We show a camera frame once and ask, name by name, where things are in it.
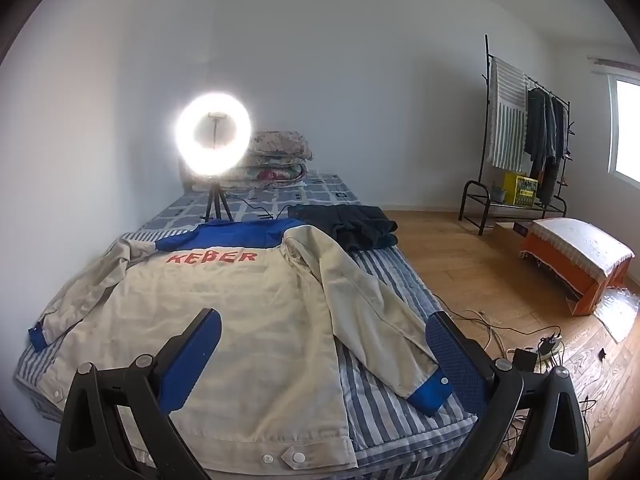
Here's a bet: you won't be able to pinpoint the striped blue white bed quilt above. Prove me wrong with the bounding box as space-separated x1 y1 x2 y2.
14 228 478 476

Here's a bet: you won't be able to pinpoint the black tripod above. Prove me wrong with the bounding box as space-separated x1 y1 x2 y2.
202 180 233 222

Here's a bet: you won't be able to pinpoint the orange covered box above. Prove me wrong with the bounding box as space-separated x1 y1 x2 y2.
520 218 634 316

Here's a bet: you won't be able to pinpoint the black ring light cable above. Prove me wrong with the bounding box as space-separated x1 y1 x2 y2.
221 194 292 224

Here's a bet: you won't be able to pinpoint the beige blue work jacket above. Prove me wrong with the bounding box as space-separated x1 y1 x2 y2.
27 218 455 477

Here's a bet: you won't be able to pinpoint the dark hanging clothes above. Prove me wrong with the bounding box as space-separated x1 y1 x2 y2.
525 88 570 206

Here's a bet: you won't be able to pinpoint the bright ring light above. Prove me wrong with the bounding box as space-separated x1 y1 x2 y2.
172 92 253 179

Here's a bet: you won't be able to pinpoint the striped hanging towel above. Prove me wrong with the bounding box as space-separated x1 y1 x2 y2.
488 56 528 172

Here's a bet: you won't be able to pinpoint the power strip with cables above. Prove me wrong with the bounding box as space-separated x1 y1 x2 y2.
506 334 565 370

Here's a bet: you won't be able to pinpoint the folded floral quilt stack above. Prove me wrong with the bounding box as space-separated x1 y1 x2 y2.
220 130 314 188

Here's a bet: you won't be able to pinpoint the flat cardboard box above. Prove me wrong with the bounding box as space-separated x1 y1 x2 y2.
490 220 532 256

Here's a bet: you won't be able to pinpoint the black clothes rack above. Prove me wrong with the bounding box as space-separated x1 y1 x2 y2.
458 37 574 235

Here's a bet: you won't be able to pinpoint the blue checked bed sheet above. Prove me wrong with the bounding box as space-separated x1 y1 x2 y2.
142 172 359 230

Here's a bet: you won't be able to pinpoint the dark navy folded clothes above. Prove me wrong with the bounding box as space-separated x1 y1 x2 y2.
288 205 398 252

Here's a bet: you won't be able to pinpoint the bright window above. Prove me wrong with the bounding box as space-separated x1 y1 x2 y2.
608 75 640 185

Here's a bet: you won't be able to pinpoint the yellow box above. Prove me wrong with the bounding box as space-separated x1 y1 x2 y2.
502 171 538 207

